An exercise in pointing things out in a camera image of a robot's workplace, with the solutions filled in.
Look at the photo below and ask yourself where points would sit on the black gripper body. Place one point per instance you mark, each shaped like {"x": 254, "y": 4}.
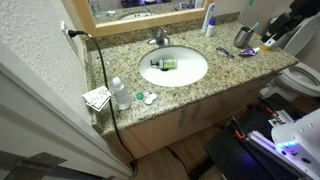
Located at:
{"x": 286, "y": 22}

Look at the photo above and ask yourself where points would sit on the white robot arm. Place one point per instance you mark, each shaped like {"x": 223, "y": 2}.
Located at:
{"x": 298, "y": 141}

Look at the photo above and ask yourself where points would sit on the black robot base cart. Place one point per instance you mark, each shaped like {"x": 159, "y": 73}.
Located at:
{"x": 245, "y": 150}

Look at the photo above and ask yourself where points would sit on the blue toothbrush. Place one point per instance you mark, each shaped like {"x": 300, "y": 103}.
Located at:
{"x": 256, "y": 25}

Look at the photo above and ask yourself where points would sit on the grey metal cup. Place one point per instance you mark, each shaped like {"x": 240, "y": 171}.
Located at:
{"x": 243, "y": 37}

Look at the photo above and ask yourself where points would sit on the purple toothpaste tube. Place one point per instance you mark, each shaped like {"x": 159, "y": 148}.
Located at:
{"x": 250, "y": 52}

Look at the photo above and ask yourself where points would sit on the white toilet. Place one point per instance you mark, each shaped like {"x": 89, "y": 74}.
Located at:
{"x": 299, "y": 79}

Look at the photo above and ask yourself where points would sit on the white bottle blue cap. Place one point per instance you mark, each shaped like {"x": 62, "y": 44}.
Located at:
{"x": 210, "y": 27}

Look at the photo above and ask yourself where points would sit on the white toothpaste tube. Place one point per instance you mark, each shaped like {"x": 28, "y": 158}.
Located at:
{"x": 208, "y": 16}

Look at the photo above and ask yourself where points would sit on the white oval sink basin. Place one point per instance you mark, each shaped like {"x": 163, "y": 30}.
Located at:
{"x": 191, "y": 66}

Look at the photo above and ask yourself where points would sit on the green hand soap bottle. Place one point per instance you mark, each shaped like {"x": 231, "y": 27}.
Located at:
{"x": 165, "y": 64}

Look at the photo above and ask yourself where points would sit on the chrome sink faucet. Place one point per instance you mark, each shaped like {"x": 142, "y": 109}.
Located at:
{"x": 161, "y": 38}

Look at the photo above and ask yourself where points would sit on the white contact lens case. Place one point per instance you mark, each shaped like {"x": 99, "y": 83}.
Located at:
{"x": 150, "y": 99}

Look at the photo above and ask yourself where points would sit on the green round cap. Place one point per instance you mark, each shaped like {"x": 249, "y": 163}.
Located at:
{"x": 140, "y": 96}

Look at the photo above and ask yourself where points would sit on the clear plastic water bottle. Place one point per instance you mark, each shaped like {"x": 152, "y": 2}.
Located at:
{"x": 120, "y": 93}

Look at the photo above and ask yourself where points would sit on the wooden vanity cabinet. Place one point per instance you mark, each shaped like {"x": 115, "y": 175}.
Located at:
{"x": 179, "y": 112}

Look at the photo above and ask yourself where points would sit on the white paper card stack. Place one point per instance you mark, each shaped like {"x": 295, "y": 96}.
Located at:
{"x": 97, "y": 98}

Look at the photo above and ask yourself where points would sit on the white door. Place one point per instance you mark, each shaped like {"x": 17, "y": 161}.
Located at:
{"x": 52, "y": 77}

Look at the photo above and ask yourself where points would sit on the white wall outlet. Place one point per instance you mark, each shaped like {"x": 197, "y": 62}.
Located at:
{"x": 64, "y": 30}

